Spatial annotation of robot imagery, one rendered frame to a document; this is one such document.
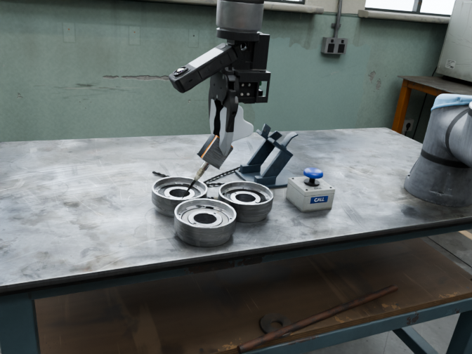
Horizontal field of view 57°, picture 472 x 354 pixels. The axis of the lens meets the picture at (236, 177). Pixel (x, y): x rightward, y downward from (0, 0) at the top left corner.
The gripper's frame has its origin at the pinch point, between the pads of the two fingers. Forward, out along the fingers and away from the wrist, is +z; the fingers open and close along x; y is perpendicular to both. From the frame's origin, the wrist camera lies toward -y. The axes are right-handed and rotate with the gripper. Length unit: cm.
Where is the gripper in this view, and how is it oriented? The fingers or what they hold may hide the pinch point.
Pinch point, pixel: (218, 145)
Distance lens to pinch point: 79.4
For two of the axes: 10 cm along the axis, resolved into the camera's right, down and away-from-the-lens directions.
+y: 9.0, -0.9, 4.2
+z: -0.8, 9.2, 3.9
